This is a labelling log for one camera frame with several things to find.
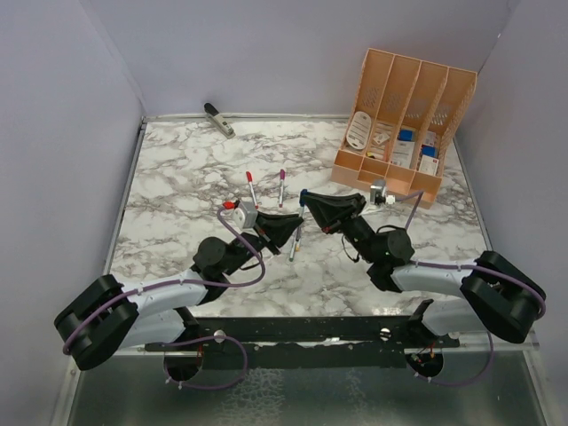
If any peach desk organizer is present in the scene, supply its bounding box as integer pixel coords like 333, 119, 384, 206
331, 48, 477, 209

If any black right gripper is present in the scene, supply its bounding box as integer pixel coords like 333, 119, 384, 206
301, 194, 378, 264

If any white oval perforated item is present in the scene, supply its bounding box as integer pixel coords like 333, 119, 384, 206
345, 111, 373, 151

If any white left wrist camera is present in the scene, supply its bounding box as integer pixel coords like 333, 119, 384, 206
222, 201, 258, 231

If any white pen blue ink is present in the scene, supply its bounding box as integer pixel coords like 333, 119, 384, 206
298, 194, 305, 218

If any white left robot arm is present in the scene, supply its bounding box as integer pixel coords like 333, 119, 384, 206
54, 202, 303, 371

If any white pen red ink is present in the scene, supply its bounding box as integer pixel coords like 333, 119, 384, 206
248, 180, 259, 209

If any white pen purple ink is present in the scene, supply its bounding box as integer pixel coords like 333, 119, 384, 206
278, 179, 285, 208

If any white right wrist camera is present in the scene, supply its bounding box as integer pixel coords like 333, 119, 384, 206
369, 178, 396, 207

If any black grey stapler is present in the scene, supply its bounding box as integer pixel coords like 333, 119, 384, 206
203, 102, 235, 138

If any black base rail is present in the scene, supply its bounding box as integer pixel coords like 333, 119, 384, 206
146, 299, 462, 369

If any white pen green ink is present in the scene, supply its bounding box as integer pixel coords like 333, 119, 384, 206
288, 238, 299, 262

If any white pen yellow ink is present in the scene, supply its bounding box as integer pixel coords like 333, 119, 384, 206
295, 226, 302, 252

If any blue pen cap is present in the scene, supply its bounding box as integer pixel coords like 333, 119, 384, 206
299, 189, 308, 205

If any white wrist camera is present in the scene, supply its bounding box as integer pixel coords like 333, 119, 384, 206
369, 178, 396, 207
222, 201, 258, 231

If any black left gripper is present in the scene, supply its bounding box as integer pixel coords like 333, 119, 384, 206
223, 209, 301, 276

